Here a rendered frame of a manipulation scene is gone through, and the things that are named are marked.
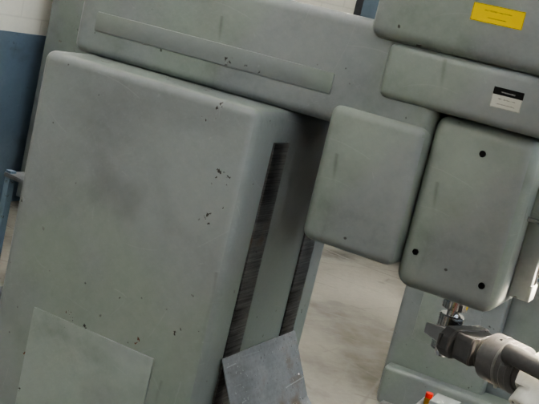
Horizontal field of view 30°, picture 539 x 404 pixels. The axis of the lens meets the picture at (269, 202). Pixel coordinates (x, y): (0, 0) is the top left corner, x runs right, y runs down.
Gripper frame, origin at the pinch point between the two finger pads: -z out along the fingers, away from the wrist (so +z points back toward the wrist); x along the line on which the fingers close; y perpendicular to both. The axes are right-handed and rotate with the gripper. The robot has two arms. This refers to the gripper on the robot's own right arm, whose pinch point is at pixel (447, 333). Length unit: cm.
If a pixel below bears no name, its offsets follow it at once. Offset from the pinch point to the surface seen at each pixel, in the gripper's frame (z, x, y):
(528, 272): 11.4, -3.1, -15.9
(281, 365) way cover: -34.0, 7.9, 20.7
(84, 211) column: -53, 50, -5
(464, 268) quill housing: 6.5, 8.1, -14.8
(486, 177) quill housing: 6.1, 8.3, -31.1
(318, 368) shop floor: -243, -207, 120
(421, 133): -4.7, 15.2, -35.6
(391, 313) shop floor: -320, -335, 119
